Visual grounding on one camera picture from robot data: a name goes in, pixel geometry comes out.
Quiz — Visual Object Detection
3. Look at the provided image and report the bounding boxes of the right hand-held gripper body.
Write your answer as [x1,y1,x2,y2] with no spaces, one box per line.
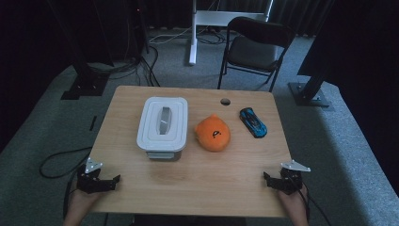
[275,159,311,196]

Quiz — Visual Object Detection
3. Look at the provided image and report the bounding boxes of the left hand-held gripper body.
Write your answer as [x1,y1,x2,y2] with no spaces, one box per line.
[76,157,111,194]

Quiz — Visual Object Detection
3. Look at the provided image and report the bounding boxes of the clear plastic storage box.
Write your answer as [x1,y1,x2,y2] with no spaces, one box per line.
[145,150,184,163]

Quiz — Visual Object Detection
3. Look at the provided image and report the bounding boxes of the blue toy car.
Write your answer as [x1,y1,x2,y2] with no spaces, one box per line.
[238,106,269,139]

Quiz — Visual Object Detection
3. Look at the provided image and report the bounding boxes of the orange plush toy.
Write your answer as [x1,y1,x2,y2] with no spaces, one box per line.
[194,113,232,153]

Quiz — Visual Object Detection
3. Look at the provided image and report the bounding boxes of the white lid with grey handle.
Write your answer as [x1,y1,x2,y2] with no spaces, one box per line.
[136,96,189,153]

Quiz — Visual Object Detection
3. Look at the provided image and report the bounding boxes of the person's right hand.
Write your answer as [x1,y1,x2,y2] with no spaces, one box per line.
[277,184,309,218]

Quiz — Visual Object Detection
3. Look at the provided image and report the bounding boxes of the person's left hand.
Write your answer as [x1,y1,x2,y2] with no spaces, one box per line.
[66,187,102,220]

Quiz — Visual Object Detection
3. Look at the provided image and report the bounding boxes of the black metal stand with base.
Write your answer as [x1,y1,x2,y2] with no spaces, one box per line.
[287,0,335,108]
[46,0,111,101]

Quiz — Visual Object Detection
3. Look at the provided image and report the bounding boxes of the black folding chair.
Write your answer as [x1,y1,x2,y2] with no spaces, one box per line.
[216,15,296,93]

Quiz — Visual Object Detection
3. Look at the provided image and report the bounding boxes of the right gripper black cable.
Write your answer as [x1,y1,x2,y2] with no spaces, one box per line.
[290,175,311,220]

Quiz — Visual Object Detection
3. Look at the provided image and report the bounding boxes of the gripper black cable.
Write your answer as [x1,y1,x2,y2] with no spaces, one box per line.
[290,175,311,220]
[62,170,80,220]

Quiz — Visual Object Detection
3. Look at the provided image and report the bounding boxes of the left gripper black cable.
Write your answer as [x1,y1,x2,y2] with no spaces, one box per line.
[62,170,80,220]

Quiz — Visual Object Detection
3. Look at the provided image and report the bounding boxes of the thin black floor cable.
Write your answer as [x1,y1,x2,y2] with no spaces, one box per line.
[308,194,332,226]

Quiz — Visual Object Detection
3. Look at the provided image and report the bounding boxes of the black looped floor cable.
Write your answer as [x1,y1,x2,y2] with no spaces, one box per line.
[39,146,94,180]

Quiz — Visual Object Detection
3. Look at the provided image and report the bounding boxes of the bundle of black cables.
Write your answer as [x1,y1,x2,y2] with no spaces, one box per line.
[88,45,162,88]

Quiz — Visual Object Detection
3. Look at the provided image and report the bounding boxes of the white floor cable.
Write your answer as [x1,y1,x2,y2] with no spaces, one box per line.
[148,25,193,44]

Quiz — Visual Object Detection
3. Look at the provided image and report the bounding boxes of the white desk frame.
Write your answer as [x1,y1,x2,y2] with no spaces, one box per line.
[187,0,275,67]

